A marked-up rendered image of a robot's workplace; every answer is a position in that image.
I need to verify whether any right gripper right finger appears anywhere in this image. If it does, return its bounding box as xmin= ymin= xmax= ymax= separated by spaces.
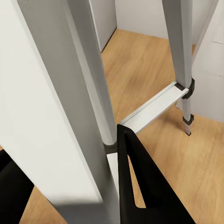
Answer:
xmin=117 ymin=124 xmax=196 ymax=224

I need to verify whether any camera tripod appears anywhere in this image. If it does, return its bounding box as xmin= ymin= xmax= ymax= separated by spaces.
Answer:
xmin=0 ymin=0 xmax=195 ymax=224

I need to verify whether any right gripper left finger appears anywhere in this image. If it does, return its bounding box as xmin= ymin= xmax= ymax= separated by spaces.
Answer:
xmin=0 ymin=149 xmax=35 ymax=224

